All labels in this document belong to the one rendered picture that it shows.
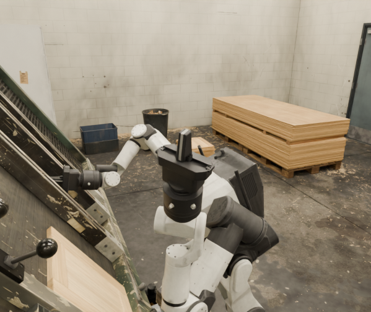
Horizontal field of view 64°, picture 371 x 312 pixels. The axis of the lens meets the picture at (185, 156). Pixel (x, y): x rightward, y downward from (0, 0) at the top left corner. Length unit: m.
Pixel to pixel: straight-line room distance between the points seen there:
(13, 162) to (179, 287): 0.72
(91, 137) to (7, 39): 1.85
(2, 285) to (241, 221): 0.58
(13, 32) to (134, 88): 2.54
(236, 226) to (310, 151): 3.81
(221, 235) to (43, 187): 0.69
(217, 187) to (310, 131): 3.58
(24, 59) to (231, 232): 4.30
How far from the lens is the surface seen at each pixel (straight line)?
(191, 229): 0.70
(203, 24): 6.84
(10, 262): 0.72
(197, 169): 0.58
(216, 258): 0.87
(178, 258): 0.76
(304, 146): 4.50
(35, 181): 1.22
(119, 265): 1.42
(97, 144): 5.43
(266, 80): 7.73
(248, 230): 0.90
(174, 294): 0.81
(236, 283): 1.31
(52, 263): 0.95
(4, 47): 4.86
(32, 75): 4.85
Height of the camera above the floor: 1.80
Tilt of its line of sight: 20 degrees down
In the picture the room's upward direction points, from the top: straight up
